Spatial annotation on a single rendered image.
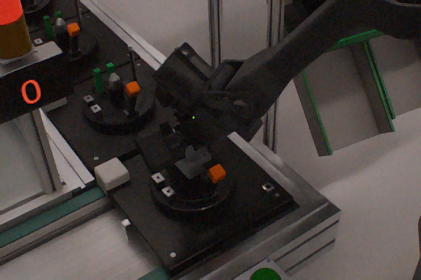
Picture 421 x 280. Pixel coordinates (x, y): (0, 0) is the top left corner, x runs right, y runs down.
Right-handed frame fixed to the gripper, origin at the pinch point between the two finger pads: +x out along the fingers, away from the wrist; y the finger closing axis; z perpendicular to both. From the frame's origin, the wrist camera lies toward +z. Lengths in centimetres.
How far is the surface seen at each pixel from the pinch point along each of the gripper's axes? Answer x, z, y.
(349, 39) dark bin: -15.5, 1.4, -23.9
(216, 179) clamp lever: -4.9, -7.8, 1.0
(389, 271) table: -2.1, -35.6, -20.6
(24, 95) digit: -2.9, 14.6, 19.7
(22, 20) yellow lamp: -10.2, 22.2, 17.1
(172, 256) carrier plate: 1.2, -15.3, 10.4
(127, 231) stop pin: 8.9, -9.3, 12.9
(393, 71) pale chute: -1.2, -6.5, -41.9
